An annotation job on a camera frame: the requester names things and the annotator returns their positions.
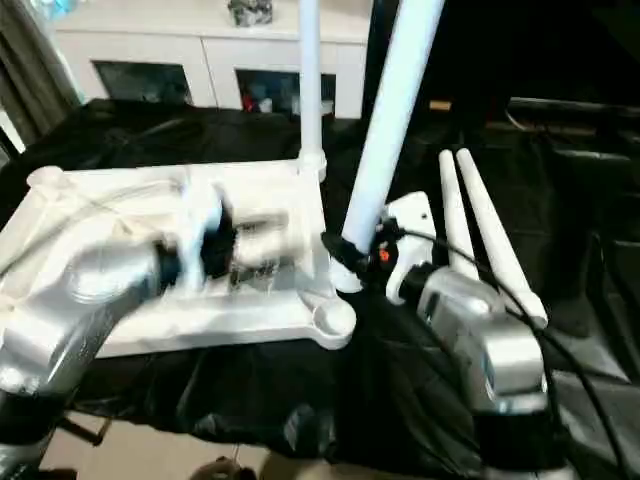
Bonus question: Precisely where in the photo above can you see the white plastic table top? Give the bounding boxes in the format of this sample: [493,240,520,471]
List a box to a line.
[0,151,358,362]

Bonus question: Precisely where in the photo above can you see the white plastic table leg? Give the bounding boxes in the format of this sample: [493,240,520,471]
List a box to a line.
[437,148,477,275]
[453,147,550,330]
[326,0,447,297]
[293,0,330,182]

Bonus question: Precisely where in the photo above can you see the black mat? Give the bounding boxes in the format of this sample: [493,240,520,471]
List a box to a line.
[0,97,640,479]

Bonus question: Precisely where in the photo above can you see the black box with beige label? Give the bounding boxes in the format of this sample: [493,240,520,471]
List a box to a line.
[369,0,509,141]

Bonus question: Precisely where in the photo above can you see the white cabinet with glass doors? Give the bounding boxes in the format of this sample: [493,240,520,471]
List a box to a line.
[51,0,372,120]

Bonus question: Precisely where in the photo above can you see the dark robot foot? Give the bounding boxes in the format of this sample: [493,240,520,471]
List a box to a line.
[191,453,262,480]

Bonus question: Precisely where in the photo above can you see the clear bag on cabinet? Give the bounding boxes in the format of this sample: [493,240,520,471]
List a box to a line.
[226,0,275,28]

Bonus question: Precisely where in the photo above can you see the black television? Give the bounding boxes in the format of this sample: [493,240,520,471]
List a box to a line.
[504,0,640,134]

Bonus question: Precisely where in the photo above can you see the grey curtain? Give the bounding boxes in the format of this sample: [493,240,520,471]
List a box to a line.
[0,0,82,154]

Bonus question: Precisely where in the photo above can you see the blue plastic item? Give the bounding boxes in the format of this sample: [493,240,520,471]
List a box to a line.
[39,0,76,19]

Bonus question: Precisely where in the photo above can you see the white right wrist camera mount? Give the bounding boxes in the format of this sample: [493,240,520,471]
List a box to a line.
[381,190,442,306]

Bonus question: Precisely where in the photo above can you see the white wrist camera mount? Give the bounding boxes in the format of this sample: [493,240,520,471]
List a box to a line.
[178,173,232,297]
[381,190,442,306]

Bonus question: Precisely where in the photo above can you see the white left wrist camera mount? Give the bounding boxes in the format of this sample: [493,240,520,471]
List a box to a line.
[178,173,232,297]

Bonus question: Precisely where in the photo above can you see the black left wrist camera cable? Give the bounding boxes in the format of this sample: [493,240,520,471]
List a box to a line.
[0,180,187,274]

